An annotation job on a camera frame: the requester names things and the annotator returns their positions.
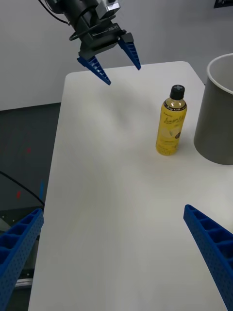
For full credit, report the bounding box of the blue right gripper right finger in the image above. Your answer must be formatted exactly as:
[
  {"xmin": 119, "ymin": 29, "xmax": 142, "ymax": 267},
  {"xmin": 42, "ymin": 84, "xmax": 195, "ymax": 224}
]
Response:
[{"xmin": 183, "ymin": 204, "xmax": 233, "ymax": 311}]

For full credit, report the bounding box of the yellow bottle with black cap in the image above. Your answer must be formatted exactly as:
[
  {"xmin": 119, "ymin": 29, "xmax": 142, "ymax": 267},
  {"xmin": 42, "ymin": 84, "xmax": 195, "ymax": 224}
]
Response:
[{"xmin": 155, "ymin": 85, "xmax": 188, "ymax": 156}]

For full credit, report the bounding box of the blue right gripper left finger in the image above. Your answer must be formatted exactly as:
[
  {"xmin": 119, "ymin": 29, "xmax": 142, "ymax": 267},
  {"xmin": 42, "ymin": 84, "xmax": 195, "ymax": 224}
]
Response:
[{"xmin": 0, "ymin": 208, "xmax": 45, "ymax": 311}]

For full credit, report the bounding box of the grey waste bin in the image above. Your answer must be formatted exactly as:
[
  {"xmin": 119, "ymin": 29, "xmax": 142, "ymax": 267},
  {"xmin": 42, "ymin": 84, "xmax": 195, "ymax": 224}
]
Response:
[{"xmin": 193, "ymin": 53, "xmax": 233, "ymax": 166}]

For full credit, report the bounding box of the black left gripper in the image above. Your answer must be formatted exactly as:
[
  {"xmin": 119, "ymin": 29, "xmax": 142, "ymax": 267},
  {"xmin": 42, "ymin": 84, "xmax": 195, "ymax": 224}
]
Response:
[{"xmin": 72, "ymin": 8, "xmax": 142, "ymax": 86}]

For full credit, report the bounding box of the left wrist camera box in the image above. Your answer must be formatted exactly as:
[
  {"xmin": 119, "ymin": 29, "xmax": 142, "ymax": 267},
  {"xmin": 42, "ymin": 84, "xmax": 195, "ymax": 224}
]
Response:
[{"xmin": 95, "ymin": 0, "xmax": 121, "ymax": 19}]

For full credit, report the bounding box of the thin black cable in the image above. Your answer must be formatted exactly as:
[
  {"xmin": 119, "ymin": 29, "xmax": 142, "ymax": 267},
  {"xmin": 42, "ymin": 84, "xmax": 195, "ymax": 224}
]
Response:
[{"xmin": 0, "ymin": 171, "xmax": 45, "ymax": 207}]

